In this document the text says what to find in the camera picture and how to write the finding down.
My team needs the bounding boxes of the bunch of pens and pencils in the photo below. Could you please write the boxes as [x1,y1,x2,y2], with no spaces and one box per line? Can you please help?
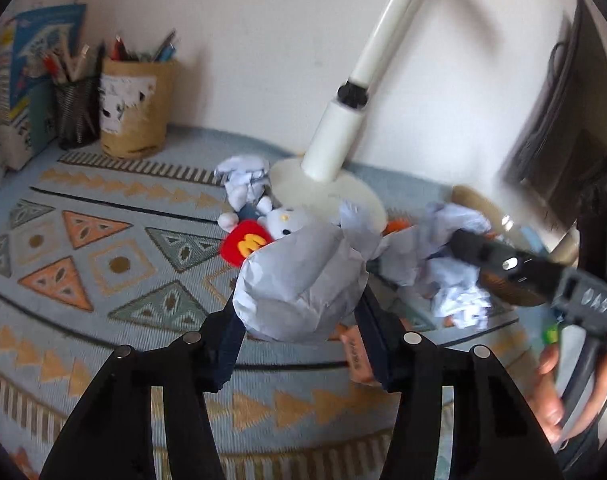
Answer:
[110,30,178,63]
[40,42,106,85]

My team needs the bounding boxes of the grey-blue paper ball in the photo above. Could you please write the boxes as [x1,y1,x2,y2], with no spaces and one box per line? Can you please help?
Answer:
[232,200,384,346]

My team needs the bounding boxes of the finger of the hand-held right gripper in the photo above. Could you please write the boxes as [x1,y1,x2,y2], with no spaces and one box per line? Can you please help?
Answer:
[449,229,571,307]

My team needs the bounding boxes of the small crumpled paper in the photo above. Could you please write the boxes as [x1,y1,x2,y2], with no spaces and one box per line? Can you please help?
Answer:
[214,155,272,211]

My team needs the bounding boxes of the blue cover workbook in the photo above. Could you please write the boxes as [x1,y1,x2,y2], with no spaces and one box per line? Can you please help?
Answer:
[0,4,87,171]

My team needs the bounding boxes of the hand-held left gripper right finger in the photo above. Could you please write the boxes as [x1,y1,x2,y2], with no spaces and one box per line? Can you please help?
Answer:
[356,285,567,480]

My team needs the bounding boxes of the black cable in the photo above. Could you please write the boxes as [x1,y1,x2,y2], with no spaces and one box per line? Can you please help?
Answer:
[547,40,571,96]

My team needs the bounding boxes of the red snack packet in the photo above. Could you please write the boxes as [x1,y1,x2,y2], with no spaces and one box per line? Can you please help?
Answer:
[340,324,377,387]

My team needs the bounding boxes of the patterned woven mat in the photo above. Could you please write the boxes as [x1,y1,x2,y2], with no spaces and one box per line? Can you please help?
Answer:
[0,122,574,480]

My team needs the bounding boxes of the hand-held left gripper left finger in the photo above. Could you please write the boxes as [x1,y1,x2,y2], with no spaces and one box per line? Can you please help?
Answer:
[38,292,249,480]

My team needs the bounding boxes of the person's right hand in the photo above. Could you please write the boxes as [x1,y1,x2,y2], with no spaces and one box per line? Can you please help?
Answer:
[527,345,607,446]

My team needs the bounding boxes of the white desk lamp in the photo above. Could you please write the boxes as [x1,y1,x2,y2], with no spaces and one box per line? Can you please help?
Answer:
[270,0,389,231]

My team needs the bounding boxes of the black mesh pen holder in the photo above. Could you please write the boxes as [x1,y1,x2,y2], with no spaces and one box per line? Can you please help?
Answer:
[52,76,101,151]

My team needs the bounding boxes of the brown paper pen holder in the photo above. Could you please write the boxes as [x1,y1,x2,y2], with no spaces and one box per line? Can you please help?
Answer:
[99,57,178,159]

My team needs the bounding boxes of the white plush toy red fries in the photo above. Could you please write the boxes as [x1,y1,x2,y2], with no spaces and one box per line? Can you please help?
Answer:
[218,196,314,267]

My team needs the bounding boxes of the golden ribbed bowl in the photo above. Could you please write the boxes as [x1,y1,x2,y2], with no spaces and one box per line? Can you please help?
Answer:
[452,185,551,307]

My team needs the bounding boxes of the black monitor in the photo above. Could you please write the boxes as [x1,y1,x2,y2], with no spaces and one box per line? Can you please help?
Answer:
[498,0,607,221]

